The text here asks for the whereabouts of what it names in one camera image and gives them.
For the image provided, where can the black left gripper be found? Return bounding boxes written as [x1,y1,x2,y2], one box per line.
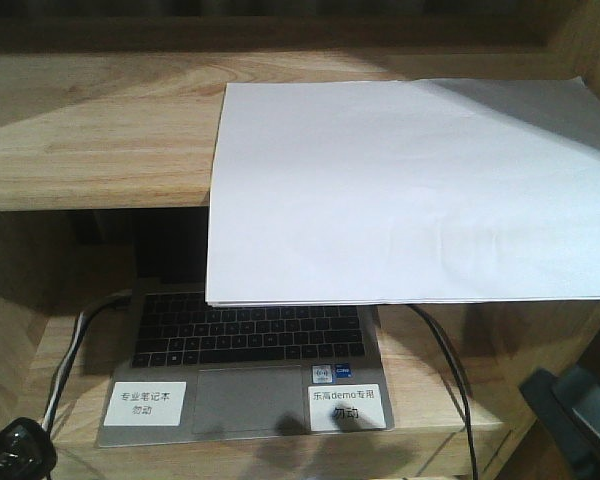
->
[0,417,57,479]

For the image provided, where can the white paper stack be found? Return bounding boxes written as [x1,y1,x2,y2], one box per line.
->
[206,78,600,306]

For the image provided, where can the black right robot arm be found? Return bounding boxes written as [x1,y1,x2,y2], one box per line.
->
[519,365,600,479]

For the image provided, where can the white left label sticker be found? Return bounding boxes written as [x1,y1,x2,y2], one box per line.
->
[103,381,187,427]

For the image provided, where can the white label sticker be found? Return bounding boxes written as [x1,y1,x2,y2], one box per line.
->
[103,381,187,427]
[308,384,388,432]

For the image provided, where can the silver laptop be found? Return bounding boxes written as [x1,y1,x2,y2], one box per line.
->
[98,283,394,447]

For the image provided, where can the white right label sticker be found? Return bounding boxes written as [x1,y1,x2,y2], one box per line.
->
[308,384,388,432]

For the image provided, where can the wooden shelf unit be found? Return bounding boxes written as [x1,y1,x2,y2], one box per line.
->
[0,1,600,479]

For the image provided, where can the white laptop cable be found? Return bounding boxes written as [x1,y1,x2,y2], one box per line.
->
[39,292,131,431]

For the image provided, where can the black laptop left cable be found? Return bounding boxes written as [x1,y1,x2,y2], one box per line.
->
[44,294,132,436]

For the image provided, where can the black laptop cable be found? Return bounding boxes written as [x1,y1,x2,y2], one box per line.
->
[409,302,481,480]
[44,294,132,436]

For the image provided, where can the black laptop right cable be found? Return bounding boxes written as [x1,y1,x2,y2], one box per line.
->
[409,302,481,480]

